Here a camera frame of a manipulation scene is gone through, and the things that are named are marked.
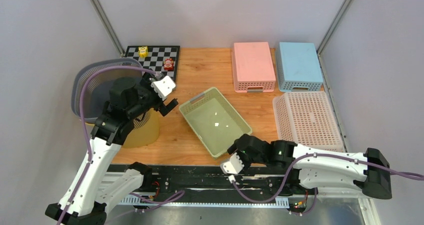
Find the yellow ribbed bin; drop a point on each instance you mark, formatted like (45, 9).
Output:
(131, 133)

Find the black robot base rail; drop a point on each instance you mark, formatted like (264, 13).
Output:
(208, 187)

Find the yellow owl toy block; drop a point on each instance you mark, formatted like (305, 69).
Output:
(143, 51)

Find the red owl toy block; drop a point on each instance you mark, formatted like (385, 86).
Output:
(169, 64)

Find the grey mesh basket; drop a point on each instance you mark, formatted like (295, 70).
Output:
(97, 92)

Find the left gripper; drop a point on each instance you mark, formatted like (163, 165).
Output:
(146, 84)

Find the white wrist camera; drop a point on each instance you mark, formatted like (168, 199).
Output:
(164, 87)
(236, 163)

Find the green perforated tray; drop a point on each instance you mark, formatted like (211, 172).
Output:
(216, 123)

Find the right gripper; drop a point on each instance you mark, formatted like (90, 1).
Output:
(233, 147)

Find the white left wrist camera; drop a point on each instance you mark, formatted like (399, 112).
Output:
(164, 87)

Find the blue perforated tray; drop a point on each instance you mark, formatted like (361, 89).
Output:
(298, 67)

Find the black white checkerboard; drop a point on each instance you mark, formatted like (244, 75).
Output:
(156, 55)

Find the pink perforated tray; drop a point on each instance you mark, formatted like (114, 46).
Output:
(252, 67)

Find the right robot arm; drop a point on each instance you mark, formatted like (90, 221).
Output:
(312, 168)

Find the large white perforated basket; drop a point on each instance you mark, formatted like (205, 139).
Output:
(307, 118)

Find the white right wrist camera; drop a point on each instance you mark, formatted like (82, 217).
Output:
(236, 163)

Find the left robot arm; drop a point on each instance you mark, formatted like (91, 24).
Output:
(84, 203)

